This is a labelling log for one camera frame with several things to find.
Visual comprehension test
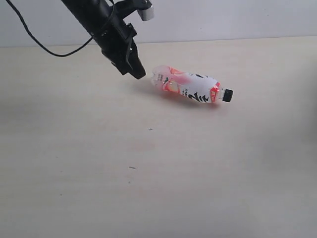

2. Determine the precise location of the black cable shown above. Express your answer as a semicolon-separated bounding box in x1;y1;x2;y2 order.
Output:
4;0;134;72

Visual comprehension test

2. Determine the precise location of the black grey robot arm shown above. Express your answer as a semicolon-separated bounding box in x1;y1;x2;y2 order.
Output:
63;0;153;79

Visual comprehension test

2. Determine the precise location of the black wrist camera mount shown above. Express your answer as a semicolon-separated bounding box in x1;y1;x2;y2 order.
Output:
115;0;155;21

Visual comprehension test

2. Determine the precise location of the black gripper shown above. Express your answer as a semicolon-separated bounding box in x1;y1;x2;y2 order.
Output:
89;14;146;79

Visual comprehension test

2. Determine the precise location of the pink peach label bottle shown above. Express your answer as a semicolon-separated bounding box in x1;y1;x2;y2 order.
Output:
152;65;233;104

